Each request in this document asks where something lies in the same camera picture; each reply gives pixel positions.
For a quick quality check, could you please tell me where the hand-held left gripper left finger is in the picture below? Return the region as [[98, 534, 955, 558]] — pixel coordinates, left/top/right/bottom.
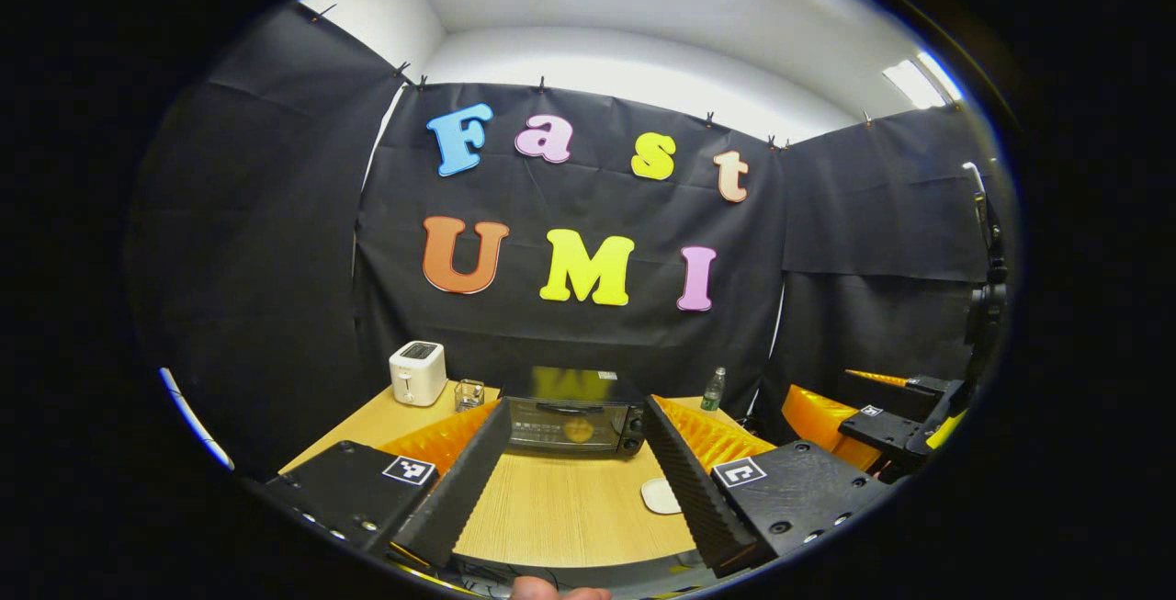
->
[[260, 398, 514, 573]]

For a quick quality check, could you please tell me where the white toaster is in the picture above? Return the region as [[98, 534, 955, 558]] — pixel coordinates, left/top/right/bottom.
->
[[389, 341, 449, 408]]

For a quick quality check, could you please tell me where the black electric oven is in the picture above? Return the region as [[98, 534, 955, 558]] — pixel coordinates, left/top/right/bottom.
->
[[501, 366, 650, 457]]

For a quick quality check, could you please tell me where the small ceiling light panel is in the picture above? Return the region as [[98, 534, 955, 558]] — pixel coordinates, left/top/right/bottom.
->
[[882, 51, 966, 110]]

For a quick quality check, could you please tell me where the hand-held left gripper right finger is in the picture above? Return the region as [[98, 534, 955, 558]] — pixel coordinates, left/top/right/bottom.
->
[[640, 395, 897, 578]]

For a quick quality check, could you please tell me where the black backdrop cloth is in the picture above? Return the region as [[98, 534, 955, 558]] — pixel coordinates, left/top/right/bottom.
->
[[124, 3, 1016, 481]]

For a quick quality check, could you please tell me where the black stand pole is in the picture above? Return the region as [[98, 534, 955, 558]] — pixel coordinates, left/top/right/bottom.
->
[[959, 159, 1013, 382]]

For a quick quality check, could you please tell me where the white plate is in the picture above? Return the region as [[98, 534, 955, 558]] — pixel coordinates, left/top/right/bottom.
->
[[640, 478, 684, 516]]

